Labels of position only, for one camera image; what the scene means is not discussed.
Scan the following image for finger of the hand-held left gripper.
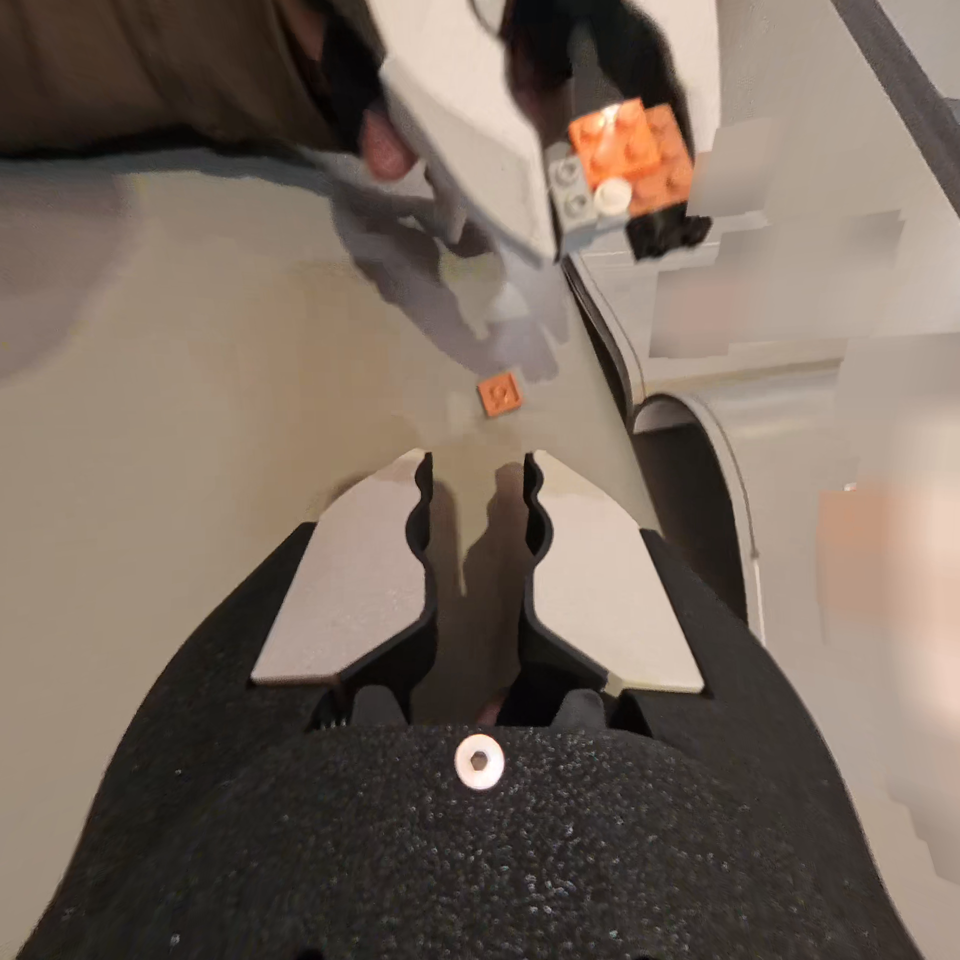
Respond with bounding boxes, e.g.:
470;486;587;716
377;0;561;261
658;0;723;153

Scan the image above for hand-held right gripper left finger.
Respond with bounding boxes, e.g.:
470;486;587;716
249;448;440;687

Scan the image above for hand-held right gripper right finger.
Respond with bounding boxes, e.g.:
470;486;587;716
521;448;708;695

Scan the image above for orange brick assembly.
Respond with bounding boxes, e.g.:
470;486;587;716
547;97;712;262

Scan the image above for small orange brick plate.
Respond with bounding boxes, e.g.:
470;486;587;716
477;371;525;418

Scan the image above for person's left forearm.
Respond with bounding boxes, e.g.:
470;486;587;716
0;0;339;160

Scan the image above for grey desk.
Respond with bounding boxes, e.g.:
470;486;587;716
0;146;960;960

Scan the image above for person's left hand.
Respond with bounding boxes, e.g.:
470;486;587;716
313;6;415;184

